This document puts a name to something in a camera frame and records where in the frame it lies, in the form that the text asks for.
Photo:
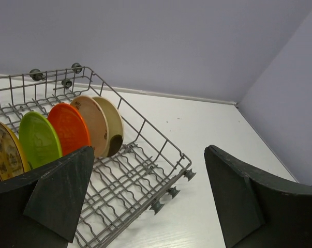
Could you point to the orange plate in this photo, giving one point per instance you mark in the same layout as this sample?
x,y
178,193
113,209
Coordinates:
x,y
70,127

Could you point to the cream plate with black spot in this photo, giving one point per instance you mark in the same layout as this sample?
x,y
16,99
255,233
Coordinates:
x,y
115,126

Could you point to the cream floral plate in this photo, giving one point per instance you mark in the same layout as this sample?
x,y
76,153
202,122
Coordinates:
x,y
95,120

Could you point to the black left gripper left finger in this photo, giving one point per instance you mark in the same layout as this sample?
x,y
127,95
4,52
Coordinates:
x,y
41,208

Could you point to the grey wire dish rack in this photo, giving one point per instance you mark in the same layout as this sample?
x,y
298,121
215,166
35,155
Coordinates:
x,y
121,187

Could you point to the lime green plate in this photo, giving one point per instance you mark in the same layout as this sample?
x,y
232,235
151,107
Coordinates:
x,y
39,140

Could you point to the yellow patterned plate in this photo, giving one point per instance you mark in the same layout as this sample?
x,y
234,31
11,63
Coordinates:
x,y
13,161

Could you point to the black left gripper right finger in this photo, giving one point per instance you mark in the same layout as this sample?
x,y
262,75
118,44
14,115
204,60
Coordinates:
x,y
256,208

